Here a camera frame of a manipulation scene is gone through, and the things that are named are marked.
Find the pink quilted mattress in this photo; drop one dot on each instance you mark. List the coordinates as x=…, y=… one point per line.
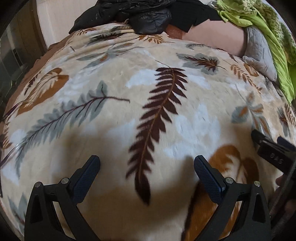
x=216, y=34

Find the person's right hand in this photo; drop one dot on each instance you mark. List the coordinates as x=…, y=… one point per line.
x=284, y=197

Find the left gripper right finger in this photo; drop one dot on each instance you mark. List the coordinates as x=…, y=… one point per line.
x=253, y=220

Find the black puffer jacket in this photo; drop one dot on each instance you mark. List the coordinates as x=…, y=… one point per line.
x=144, y=17

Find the grey quilted pillow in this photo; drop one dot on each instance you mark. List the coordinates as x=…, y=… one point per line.
x=258, y=54

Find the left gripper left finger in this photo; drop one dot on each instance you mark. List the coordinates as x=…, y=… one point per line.
x=42, y=222

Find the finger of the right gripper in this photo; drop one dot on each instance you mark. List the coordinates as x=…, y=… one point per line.
x=283, y=142
x=260, y=140

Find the green floral quilt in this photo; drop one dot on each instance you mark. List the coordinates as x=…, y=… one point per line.
x=279, y=39

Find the black cloth garment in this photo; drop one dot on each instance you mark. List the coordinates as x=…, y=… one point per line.
x=185, y=14

